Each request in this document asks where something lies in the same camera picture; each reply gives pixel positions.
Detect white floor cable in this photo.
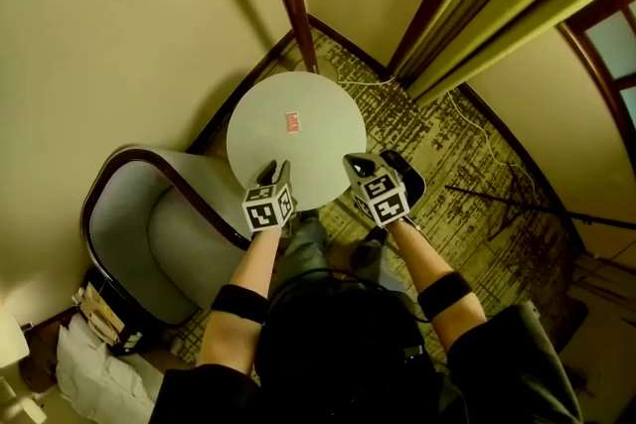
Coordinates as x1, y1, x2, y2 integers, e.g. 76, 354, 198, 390
337, 76, 536, 195

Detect yellow-green curtain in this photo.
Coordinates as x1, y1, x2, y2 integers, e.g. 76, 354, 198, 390
392, 0, 636, 108

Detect wooden-framed grid window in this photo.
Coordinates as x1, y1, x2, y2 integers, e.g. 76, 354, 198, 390
558, 0, 636, 155

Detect grey armchair with dark frame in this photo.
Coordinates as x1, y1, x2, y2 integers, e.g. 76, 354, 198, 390
81, 146, 254, 327

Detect black light stand tripod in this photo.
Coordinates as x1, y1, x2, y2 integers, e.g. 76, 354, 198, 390
444, 161, 636, 242

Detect person's legs in jeans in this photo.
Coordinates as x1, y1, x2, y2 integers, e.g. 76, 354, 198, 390
275, 208, 403, 294

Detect person's right forearm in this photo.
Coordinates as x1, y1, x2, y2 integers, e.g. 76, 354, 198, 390
390, 218, 488, 353

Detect brown paper bag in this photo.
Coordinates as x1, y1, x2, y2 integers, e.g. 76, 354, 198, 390
74, 282, 143, 353

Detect person's black top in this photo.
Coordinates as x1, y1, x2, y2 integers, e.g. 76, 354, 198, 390
151, 300, 582, 424

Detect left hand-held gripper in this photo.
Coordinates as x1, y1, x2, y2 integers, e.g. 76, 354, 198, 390
241, 158, 299, 233

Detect white bedding pile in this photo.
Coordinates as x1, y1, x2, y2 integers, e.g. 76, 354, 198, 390
55, 315, 165, 424

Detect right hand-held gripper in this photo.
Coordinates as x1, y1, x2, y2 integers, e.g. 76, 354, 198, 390
342, 152, 412, 229

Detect black waste bin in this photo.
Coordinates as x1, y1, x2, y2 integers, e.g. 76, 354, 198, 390
380, 149, 427, 219

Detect person's left forearm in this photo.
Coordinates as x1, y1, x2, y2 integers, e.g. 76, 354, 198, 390
196, 227, 283, 376

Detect round white side table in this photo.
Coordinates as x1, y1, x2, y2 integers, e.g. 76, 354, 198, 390
226, 71, 369, 213

